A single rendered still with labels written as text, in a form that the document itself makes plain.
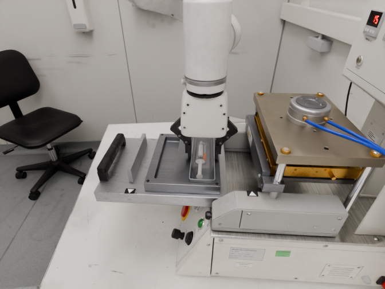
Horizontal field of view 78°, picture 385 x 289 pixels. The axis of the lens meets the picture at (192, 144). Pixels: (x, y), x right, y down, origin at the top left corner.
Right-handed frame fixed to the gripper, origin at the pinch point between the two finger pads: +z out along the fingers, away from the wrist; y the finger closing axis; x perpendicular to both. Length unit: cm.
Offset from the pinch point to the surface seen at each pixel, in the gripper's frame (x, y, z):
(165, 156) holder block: 1.4, -9.7, 3.5
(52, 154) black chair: 97, -120, 81
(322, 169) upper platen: -10.4, 23.0, -3.9
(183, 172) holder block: -6.1, -4.2, 2.0
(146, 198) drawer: -11.1, -12.1, 5.6
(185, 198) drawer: -11.1, -3.5, 5.0
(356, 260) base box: -17.2, 33.2, 15.2
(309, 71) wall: 105, 64, 14
